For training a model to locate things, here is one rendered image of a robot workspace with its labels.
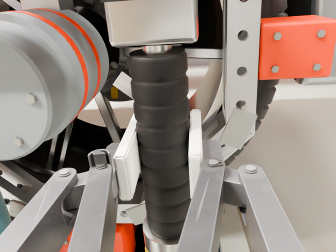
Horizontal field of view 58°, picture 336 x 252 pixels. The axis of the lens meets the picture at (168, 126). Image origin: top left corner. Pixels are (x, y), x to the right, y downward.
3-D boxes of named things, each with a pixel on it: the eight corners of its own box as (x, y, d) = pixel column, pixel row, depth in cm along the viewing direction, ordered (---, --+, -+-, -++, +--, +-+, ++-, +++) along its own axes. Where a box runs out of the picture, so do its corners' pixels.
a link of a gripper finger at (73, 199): (111, 210, 16) (57, 211, 16) (129, 161, 21) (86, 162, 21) (107, 186, 15) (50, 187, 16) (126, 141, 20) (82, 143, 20)
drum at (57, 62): (120, 97, 48) (107, 1, 43) (70, 168, 29) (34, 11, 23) (36, 100, 50) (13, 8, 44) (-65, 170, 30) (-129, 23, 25)
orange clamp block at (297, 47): (248, 67, 46) (310, 64, 45) (258, 81, 39) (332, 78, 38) (250, 18, 43) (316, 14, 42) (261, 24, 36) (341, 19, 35)
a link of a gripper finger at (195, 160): (188, 155, 16) (202, 155, 16) (190, 108, 23) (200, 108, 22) (190, 201, 17) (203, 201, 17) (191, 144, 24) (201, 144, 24)
